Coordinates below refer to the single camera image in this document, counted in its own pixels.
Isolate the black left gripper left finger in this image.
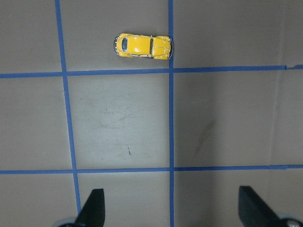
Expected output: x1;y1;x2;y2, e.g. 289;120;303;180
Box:
74;189;105;227

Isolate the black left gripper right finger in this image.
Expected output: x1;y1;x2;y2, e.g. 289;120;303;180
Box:
238;186;285;227

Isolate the yellow toy beetle car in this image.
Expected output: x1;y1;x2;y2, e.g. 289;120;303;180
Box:
113;33;174;60

